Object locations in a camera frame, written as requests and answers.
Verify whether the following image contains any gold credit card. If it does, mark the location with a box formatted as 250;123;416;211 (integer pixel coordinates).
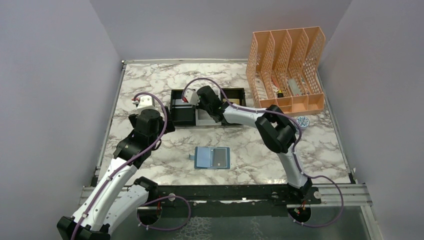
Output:
229;98;240;105

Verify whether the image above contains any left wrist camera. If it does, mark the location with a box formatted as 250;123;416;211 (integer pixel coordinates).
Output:
132;95;155;114

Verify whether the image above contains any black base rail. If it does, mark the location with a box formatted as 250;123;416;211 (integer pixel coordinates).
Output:
136;184;322;220

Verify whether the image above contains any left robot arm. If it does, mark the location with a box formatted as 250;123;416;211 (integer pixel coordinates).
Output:
57;106;175;240

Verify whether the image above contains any orange file organizer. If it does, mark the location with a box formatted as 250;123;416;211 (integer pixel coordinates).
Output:
246;26;326;116

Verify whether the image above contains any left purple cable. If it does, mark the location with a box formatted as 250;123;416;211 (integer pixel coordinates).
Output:
70;92;192;240

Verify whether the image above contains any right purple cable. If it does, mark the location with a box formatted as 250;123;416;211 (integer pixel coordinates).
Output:
181;77;345;229

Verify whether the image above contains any purple cable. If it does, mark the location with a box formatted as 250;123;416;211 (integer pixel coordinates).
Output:
181;77;345;229
70;92;192;240

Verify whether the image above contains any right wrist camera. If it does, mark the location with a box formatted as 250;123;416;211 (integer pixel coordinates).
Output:
181;88;200;106

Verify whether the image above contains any black white card tray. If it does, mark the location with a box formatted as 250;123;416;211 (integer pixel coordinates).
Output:
169;88;246;128

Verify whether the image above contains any white labelled box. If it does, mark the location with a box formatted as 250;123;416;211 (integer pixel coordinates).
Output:
254;76;268;100

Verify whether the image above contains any yellow tipped marker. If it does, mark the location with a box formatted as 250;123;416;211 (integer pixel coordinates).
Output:
276;90;284;98

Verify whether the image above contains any blue card holder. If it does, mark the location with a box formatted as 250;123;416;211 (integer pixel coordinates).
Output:
188;146;231;170

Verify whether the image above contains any white magnetic stripe card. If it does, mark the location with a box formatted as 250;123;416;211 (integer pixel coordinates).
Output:
172;101;193;109

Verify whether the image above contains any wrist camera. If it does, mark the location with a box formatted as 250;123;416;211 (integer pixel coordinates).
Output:
132;95;155;114
181;88;200;106

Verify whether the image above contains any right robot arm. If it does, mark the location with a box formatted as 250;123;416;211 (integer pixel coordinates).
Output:
184;86;312;204

